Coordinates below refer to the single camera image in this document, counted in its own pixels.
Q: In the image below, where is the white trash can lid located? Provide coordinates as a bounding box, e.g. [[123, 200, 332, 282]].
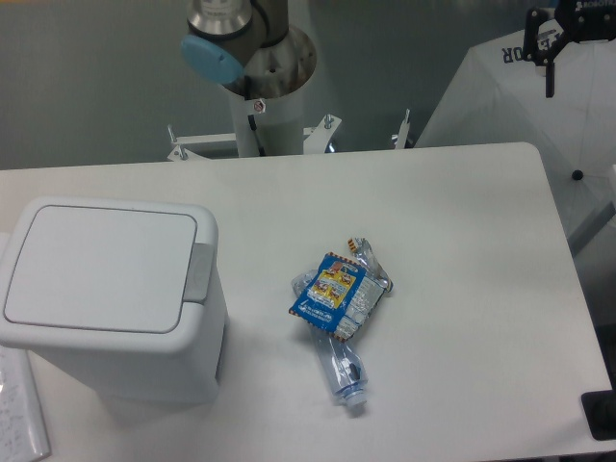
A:
[[4, 205, 197, 334]]

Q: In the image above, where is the white plastic trash can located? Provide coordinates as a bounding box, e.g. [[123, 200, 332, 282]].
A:
[[1, 196, 229, 404]]

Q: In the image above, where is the crushed clear plastic bottle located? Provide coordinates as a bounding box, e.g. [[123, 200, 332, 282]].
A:
[[291, 269, 371, 408]]

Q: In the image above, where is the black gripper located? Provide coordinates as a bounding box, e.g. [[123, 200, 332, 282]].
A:
[[523, 0, 615, 98]]

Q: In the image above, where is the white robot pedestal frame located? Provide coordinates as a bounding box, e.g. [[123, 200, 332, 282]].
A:
[[166, 86, 413, 163]]

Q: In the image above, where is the white umbrella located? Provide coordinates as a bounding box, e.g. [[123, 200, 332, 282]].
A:
[[417, 32, 615, 253]]

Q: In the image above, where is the blue snack wrapper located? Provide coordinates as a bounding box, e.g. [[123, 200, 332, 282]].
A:
[[289, 237, 394, 343]]

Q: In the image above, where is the white paper sheet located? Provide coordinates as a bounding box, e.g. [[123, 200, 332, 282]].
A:
[[1, 346, 51, 461]]

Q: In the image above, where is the black clamp at table edge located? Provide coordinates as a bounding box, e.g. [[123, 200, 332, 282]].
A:
[[581, 390, 615, 441]]

